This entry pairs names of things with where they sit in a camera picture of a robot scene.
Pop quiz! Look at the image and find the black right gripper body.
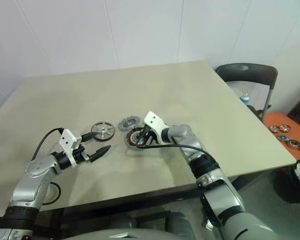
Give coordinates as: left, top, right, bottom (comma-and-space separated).
145, 129, 162, 148

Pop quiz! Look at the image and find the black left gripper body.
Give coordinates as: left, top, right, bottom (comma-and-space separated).
73, 145, 93, 165

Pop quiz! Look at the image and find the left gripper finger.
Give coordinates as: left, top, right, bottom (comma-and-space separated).
80, 132, 99, 143
88, 144, 112, 164

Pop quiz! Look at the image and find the grey toothed gear disc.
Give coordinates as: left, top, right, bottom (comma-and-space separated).
117, 116, 141, 132

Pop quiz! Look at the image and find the silver robot torso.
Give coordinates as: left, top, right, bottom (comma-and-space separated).
73, 223, 227, 240

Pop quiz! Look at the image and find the bottle with blue label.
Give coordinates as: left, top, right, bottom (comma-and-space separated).
240, 92, 251, 106

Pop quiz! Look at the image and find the black folding chair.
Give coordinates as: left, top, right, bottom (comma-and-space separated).
214, 62, 279, 121

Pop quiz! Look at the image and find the orange stool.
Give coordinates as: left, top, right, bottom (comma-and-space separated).
261, 111, 300, 161

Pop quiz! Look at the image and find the black trash bin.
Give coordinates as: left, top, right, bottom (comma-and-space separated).
274, 159, 300, 204

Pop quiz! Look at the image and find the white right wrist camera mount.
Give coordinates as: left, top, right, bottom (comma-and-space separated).
143, 111, 170, 145

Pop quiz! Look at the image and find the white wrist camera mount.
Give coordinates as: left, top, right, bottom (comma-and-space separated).
58, 128, 84, 169
143, 111, 170, 145

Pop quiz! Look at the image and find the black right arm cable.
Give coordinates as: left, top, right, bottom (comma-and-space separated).
136, 143, 212, 163

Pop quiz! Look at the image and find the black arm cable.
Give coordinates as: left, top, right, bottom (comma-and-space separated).
136, 143, 212, 163
30, 127, 65, 206

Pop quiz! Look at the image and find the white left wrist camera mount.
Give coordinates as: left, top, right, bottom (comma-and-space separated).
58, 128, 84, 169

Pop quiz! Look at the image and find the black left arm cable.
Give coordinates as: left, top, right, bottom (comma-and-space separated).
30, 127, 65, 206

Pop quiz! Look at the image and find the dark table frame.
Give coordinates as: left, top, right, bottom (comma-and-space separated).
36, 186, 206, 227

